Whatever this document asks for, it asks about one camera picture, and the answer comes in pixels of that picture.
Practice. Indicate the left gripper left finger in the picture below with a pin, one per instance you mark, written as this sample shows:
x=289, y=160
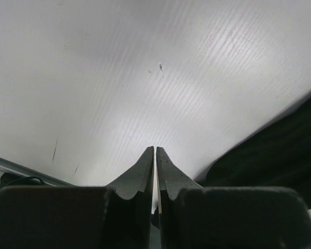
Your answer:
x=117, y=215

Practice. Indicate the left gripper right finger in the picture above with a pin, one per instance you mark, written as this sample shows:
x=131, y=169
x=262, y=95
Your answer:
x=192, y=216

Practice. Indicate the black t shirt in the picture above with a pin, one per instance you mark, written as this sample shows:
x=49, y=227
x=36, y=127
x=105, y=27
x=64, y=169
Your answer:
x=279, y=155

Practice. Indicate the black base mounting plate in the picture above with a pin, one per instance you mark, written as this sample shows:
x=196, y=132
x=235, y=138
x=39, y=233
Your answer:
x=9, y=179

